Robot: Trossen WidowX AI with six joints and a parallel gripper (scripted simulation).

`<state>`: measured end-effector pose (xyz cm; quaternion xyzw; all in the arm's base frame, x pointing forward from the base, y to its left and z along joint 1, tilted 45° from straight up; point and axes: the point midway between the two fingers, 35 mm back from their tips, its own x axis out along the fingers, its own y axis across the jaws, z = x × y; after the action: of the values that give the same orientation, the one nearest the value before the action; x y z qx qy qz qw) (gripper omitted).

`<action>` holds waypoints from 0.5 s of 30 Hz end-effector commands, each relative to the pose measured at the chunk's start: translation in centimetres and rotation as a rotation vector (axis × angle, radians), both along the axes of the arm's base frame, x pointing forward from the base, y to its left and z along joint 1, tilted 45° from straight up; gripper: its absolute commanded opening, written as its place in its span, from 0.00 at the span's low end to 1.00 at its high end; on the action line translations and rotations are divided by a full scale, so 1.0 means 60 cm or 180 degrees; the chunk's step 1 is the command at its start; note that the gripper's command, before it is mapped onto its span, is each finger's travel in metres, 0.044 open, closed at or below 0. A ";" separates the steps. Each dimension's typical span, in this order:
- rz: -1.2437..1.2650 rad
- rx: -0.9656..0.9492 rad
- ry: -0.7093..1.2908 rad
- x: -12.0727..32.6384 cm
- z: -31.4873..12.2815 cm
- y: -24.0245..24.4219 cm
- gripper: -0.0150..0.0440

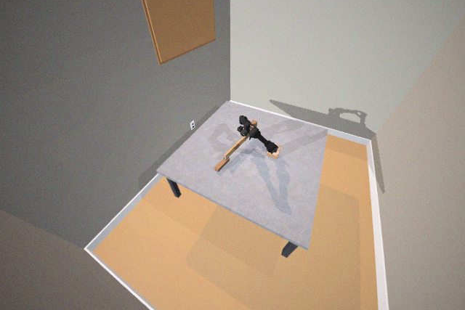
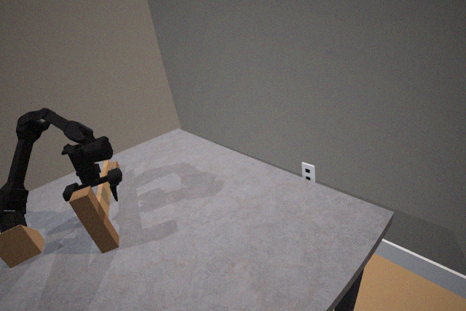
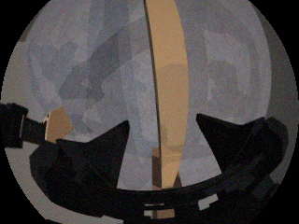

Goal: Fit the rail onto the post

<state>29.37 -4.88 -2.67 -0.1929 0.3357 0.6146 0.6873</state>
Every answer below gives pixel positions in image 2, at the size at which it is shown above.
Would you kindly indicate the long tan wooden rail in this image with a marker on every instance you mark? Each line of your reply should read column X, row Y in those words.
column 104, row 192

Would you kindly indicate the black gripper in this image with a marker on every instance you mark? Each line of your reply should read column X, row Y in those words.
column 89, row 176

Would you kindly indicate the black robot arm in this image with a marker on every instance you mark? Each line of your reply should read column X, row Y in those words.
column 13, row 195

